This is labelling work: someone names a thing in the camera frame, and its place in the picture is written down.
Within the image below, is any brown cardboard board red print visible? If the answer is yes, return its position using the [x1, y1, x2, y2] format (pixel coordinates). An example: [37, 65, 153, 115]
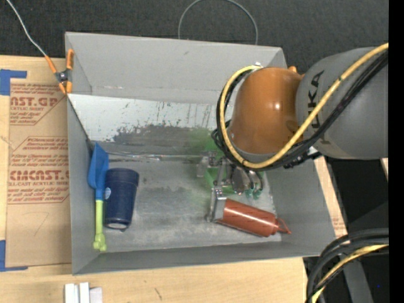
[0, 54, 349, 273]

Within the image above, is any dark blue cup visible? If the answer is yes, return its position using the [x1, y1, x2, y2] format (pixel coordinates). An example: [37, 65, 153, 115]
[103, 168, 140, 232]

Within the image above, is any blue toy shovel yellow-green handle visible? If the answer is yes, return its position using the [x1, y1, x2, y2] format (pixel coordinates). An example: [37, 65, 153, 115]
[87, 142, 110, 253]

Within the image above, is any red-brown squeeze bottle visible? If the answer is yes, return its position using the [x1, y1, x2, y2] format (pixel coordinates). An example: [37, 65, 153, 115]
[214, 198, 292, 238]

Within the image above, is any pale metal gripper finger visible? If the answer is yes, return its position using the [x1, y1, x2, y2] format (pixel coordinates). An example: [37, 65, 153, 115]
[196, 155, 219, 179]
[206, 187, 227, 223]

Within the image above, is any grey metal bin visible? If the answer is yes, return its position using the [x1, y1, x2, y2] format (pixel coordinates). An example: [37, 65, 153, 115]
[64, 32, 337, 276]

